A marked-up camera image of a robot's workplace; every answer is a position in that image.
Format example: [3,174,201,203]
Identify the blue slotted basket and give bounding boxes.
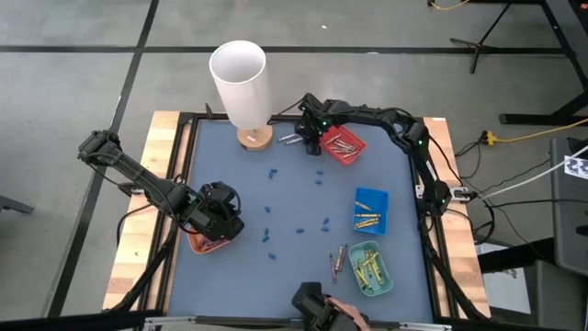
[351,187,390,236]

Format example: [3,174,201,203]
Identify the black handheld device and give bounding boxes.
[291,280,357,331]

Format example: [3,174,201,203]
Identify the printed marker tag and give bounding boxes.
[563,154,588,180]

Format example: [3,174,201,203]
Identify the person's hand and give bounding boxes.
[326,296,370,331]

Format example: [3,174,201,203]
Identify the yellow cable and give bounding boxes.
[427,0,472,11]

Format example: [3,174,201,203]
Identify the wooden side board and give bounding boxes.
[420,116,492,319]
[101,109,194,312]

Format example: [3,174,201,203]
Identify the black cart base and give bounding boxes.
[477,236,557,275]

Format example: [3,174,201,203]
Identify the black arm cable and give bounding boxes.
[116,203,155,243]

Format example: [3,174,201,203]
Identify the white cable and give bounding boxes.
[477,145,588,200]

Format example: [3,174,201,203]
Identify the teal plastic bin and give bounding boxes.
[347,240,395,298]

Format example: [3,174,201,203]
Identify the yellow power cord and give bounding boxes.
[480,117,588,146]

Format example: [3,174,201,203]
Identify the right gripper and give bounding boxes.
[296,94,341,156]

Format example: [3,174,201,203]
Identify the orange plastic bin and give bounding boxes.
[187,229,232,256]

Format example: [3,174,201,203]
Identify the black power cable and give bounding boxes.
[489,197,588,208]

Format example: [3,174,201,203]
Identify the white shade table lamp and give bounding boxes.
[209,40,275,152]

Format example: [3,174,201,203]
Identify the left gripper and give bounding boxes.
[187,182,246,241]

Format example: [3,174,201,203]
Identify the black tripod stand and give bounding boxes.
[448,2,520,74]

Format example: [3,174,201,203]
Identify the grey cart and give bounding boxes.
[549,135,588,277]

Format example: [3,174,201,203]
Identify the black floor frame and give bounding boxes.
[499,0,588,126]

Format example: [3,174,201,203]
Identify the red slotted basket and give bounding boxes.
[320,123,368,166]

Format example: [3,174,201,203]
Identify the dark furniture leg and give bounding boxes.
[0,195,36,215]

